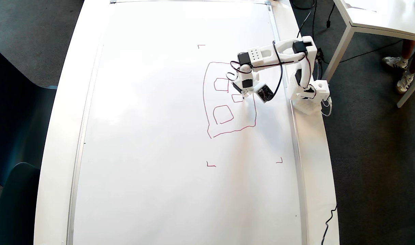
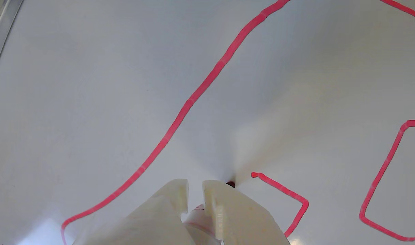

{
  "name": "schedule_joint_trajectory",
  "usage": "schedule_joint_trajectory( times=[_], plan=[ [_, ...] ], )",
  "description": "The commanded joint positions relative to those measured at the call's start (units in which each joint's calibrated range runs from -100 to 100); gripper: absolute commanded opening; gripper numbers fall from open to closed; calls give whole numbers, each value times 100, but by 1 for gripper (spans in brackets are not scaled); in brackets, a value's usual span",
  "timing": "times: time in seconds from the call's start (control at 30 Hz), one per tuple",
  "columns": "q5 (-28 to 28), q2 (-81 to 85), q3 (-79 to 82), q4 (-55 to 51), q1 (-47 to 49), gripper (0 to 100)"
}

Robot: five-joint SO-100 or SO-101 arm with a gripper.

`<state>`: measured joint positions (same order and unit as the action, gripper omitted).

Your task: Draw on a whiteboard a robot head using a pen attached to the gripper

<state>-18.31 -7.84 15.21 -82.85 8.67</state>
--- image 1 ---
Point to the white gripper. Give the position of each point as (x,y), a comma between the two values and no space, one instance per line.
(244,93)

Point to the white sneaker with grey patches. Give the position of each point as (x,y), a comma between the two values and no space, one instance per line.
(394,63)
(404,83)

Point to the black power adapter box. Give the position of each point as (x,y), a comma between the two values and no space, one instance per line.
(320,54)

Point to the white side table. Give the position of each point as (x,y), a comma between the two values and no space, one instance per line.
(381,17)

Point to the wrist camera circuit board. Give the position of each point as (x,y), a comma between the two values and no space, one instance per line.
(264,92)

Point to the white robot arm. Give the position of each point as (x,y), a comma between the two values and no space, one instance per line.
(265,56)

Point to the large white whiteboard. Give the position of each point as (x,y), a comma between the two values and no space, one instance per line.
(142,153)

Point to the dark blue chair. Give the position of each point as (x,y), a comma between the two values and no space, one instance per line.
(16,207)
(13,119)

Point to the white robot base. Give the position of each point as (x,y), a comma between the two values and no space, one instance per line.
(307,100)

